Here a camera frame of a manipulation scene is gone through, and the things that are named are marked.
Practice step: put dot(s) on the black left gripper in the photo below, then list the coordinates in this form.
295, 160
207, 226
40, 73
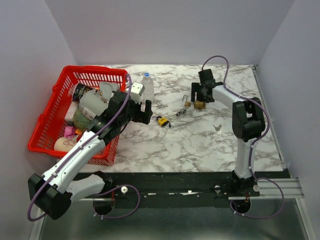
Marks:
143, 117

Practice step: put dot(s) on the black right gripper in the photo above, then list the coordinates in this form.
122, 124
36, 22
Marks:
195, 87

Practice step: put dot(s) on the large brass padlock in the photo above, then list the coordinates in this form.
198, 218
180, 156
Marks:
199, 105

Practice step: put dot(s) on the small brass padlock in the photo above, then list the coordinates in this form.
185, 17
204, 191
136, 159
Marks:
186, 103

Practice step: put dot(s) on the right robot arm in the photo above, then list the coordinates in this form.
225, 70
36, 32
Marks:
248, 124

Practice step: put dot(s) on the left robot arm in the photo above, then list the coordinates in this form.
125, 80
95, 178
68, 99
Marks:
55, 190

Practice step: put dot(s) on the clear water bottle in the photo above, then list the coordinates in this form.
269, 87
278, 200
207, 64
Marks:
148, 84

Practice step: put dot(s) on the yellow black padlock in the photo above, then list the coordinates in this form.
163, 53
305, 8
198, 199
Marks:
163, 122

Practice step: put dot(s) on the grey crumpled bag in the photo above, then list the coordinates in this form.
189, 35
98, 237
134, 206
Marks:
97, 100

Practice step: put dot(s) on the white small bottle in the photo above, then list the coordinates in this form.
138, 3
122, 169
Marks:
88, 113

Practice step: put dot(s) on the green round sponge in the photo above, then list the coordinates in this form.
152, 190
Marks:
80, 121

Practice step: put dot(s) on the pink small box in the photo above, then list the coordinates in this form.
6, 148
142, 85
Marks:
69, 132

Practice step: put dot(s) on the red plastic basket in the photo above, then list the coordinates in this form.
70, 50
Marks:
51, 123

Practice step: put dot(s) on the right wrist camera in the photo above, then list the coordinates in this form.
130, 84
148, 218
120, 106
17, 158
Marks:
206, 77

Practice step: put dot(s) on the panda keychain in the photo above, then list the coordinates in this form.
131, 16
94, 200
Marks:
181, 112

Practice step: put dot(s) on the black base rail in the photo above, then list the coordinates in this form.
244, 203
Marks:
175, 190

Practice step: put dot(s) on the aluminium profile rail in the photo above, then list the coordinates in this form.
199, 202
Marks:
277, 188

